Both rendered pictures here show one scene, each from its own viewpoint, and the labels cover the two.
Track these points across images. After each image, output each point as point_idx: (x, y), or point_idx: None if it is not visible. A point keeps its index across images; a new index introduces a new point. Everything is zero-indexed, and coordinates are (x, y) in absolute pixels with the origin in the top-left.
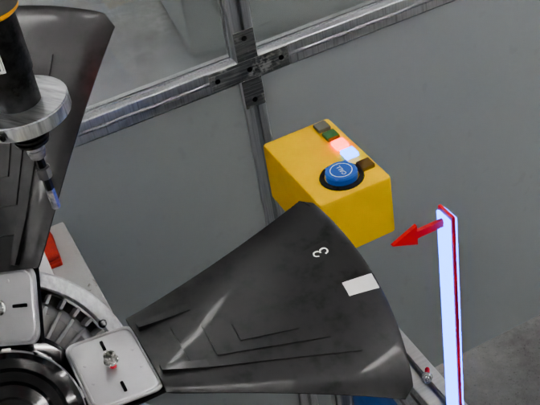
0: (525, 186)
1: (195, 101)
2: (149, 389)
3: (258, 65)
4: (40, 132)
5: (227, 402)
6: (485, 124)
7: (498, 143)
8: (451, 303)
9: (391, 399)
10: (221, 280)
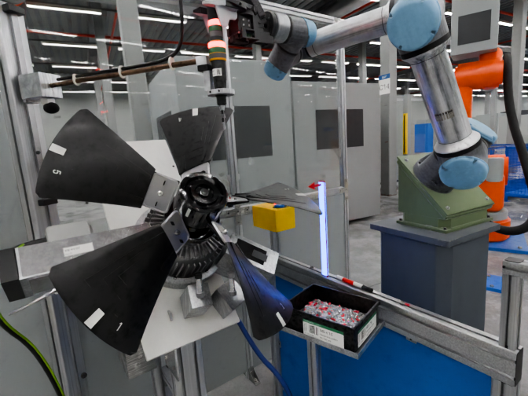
0: None
1: (221, 219)
2: (243, 199)
3: (240, 210)
4: (229, 92)
5: (220, 350)
6: (305, 247)
7: (309, 255)
8: (324, 215)
9: (295, 293)
10: (258, 191)
